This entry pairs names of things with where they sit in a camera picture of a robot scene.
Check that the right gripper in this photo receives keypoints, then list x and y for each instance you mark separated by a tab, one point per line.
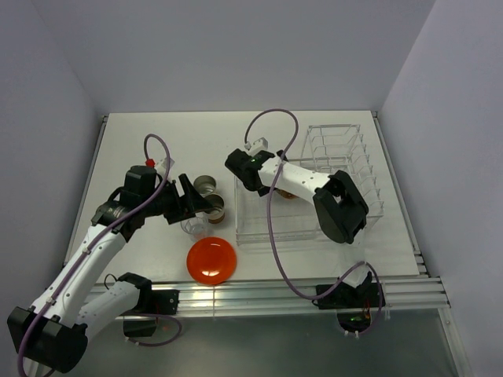
263	191

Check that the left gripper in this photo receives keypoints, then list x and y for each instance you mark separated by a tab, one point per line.
195	202

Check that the steel cup brown base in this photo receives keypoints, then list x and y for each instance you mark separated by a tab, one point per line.
216	213

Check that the clear faceted glass tumbler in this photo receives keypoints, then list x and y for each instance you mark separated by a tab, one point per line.
197	227

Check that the white ceramic bowl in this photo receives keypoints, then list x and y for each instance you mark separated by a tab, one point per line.
285	195

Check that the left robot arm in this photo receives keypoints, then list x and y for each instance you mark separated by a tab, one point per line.
59	325

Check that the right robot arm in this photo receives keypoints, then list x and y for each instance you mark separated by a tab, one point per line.
340	208

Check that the clear acrylic dish rack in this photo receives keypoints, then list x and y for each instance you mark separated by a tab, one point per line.
326	149

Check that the orange plate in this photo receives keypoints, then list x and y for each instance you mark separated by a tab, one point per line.
211	261

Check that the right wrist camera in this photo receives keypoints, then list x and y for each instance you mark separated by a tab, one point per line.
253	148

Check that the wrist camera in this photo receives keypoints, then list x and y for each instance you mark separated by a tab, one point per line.
160	166
253	148

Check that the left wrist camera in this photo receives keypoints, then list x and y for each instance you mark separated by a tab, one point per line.
160	166

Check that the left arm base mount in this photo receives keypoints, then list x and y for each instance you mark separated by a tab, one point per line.
155	325

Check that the aluminium front rail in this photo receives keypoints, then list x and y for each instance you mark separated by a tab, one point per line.
273	297

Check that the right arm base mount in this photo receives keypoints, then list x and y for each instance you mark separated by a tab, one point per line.
356	307

